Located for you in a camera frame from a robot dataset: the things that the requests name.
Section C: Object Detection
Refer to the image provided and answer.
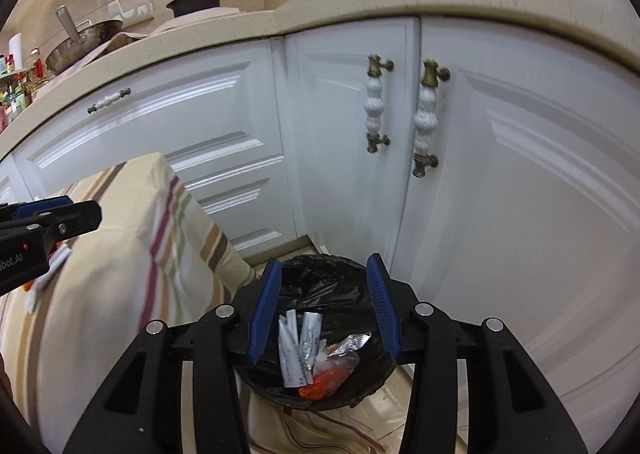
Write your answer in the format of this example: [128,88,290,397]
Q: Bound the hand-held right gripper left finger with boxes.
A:
[62,258,283,454]

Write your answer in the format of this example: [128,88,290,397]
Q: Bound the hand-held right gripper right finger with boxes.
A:
[366,253,588,454]

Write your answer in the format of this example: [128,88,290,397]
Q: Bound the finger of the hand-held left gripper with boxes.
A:
[42,201,102,252]
[0,195,73,222]

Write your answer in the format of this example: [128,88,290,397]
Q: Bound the silver foil wrapper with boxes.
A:
[332,333,372,355]

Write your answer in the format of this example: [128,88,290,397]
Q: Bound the long white strip packet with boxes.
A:
[278,313,307,389]

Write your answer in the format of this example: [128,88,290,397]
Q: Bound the black trash bin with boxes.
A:
[232,255,401,410]

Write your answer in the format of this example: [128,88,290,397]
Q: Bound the clear plastic bag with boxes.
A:
[320,351,361,380]

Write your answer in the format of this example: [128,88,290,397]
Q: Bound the orange plastic wrapper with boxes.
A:
[298,366,351,401]

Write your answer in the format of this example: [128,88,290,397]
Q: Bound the striped tablecloth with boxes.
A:
[0,151,386,454]

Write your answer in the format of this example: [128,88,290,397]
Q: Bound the wide white cabinet front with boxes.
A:
[10,37,301,275]

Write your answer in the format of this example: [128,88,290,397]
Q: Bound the row of condiment bottles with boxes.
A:
[0,49,51,130]

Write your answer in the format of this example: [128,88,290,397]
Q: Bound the paper towel roll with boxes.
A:
[7,33,24,71]

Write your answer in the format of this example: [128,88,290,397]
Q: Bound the steel wok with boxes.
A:
[45,6,124,76]

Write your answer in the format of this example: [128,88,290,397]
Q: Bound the narrow white cabinet door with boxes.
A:
[282,17,421,280]

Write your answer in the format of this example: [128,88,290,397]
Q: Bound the beige cloth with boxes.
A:
[90,7,241,60]

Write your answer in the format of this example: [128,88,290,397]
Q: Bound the black lidded pot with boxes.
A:
[166,0,227,18]

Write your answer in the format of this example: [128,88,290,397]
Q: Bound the horizontal white cabinet handle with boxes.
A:
[87,88,132,114]

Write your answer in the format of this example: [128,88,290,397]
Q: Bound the upright white cabinet handle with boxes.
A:
[366,54,394,154]
[411,59,450,178]

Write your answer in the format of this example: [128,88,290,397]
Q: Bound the white wall hook rack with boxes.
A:
[107,0,153,25]

